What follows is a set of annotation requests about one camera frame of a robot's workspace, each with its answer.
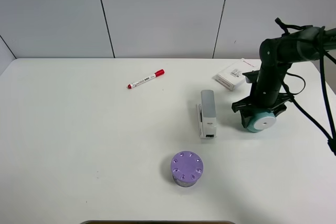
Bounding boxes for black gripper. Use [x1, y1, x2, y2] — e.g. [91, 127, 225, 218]
[232, 69, 290, 129]

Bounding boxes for teal pencil sharpener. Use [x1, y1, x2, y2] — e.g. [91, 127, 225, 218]
[247, 112, 277, 133]

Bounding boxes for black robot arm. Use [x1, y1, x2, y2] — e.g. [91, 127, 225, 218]
[232, 25, 335, 132]

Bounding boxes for white grey stapler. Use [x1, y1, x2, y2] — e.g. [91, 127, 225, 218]
[196, 90, 217, 138]

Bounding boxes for white card box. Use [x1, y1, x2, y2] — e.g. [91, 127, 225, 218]
[214, 58, 258, 91]

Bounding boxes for purple lidded jar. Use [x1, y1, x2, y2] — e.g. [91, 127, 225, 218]
[170, 151, 204, 187]

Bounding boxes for red whiteboard marker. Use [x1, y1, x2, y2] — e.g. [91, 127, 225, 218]
[127, 69, 165, 89]

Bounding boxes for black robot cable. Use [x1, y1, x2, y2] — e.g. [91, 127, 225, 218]
[274, 18, 336, 156]

